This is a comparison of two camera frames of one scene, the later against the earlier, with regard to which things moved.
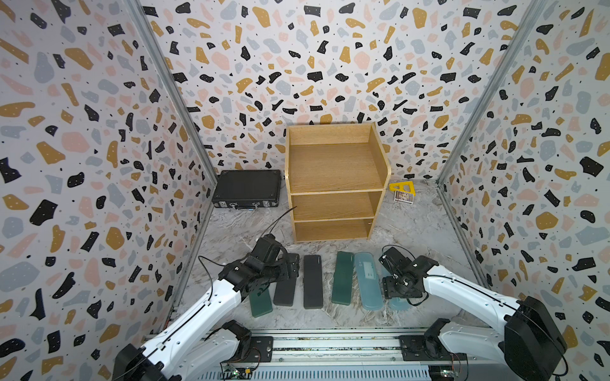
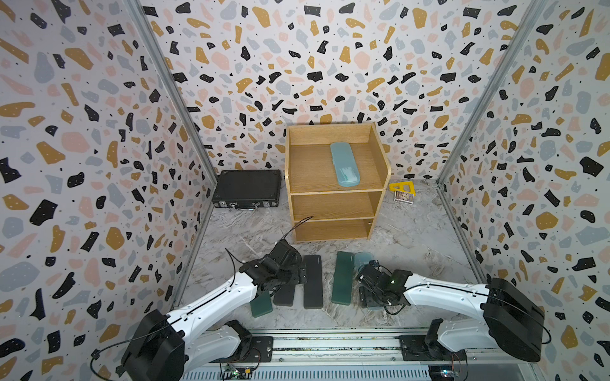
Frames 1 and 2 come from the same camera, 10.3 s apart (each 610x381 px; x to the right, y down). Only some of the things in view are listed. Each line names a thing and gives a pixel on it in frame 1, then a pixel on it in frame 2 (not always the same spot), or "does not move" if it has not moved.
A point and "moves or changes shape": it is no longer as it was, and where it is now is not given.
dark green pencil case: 261,304 does not move
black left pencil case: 284,292 does not move
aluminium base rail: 333,354 does not move
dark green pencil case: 343,275 does not move
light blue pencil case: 399,304 moves or changes shape
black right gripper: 388,292 -> 364,299
